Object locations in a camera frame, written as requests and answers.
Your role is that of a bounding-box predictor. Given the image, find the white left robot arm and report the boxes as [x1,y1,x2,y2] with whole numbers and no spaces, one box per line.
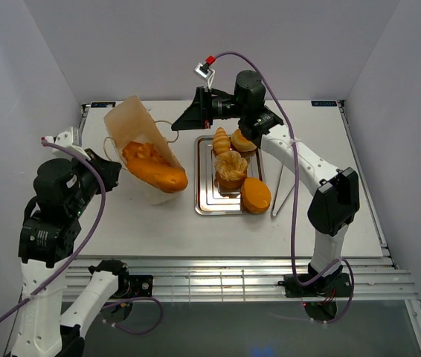
[10,149,130,356]

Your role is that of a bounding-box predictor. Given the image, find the long scored baguette loaf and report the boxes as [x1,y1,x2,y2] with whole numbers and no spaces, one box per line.
[126,158,188,193]

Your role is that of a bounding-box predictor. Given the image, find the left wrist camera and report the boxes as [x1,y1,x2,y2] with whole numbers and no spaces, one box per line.
[41,126,83,154]

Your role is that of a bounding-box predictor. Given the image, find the beige paper bag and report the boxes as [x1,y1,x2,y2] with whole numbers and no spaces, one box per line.
[104,96,188,205]

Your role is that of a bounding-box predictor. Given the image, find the braided pastry piece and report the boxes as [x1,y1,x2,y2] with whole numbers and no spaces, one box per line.
[122,141,167,164]

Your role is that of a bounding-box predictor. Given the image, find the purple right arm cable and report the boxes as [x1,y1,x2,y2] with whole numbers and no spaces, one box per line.
[213,51,355,325]

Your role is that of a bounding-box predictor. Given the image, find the sugared flower bun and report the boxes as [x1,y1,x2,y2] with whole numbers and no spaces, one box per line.
[214,150,248,190]

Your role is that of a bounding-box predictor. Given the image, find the round smooth bun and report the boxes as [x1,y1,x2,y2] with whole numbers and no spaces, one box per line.
[241,177,271,213]

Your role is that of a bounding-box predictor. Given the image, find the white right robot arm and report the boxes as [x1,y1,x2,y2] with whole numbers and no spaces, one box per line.
[172,64,360,297]

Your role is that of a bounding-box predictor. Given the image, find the small croissant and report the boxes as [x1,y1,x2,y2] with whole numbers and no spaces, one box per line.
[213,127,231,155]

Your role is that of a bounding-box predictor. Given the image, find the aluminium table frame rail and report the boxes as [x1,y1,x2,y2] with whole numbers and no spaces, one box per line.
[63,254,420,303]

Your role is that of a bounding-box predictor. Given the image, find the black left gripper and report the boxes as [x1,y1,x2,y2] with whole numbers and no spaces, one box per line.
[69,146,123,214]

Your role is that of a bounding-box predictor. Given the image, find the metal serving tongs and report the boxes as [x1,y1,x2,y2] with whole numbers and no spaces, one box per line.
[270,164,295,219]

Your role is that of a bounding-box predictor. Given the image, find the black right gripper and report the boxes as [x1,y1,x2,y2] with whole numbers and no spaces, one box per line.
[171,87,246,131]

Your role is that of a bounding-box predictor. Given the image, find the silver metal tray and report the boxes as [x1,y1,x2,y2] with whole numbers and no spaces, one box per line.
[194,135,250,216]

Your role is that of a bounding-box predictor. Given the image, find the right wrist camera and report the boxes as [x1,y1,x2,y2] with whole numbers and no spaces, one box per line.
[193,56,216,90]

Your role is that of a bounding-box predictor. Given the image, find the glazed ring donut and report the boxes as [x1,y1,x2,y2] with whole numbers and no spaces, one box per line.
[231,129,257,152]

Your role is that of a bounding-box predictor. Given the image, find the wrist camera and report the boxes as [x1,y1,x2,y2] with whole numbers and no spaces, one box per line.
[41,126,83,154]
[193,56,216,90]

